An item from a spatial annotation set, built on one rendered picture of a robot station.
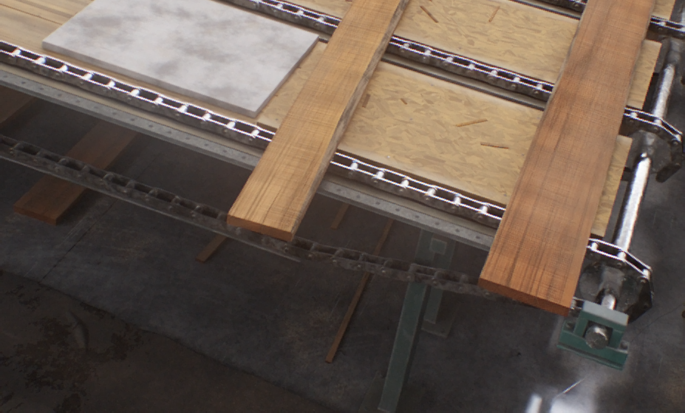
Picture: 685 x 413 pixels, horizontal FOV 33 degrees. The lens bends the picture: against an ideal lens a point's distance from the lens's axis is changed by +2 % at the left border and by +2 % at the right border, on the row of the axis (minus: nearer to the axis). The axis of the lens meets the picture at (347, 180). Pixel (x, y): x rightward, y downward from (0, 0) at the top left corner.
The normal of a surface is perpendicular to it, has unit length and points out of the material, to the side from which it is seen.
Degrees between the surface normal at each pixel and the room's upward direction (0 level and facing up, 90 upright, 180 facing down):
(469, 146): 0
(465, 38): 0
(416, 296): 90
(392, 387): 90
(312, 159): 0
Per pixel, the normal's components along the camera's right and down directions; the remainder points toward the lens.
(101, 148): 0.15, -0.79
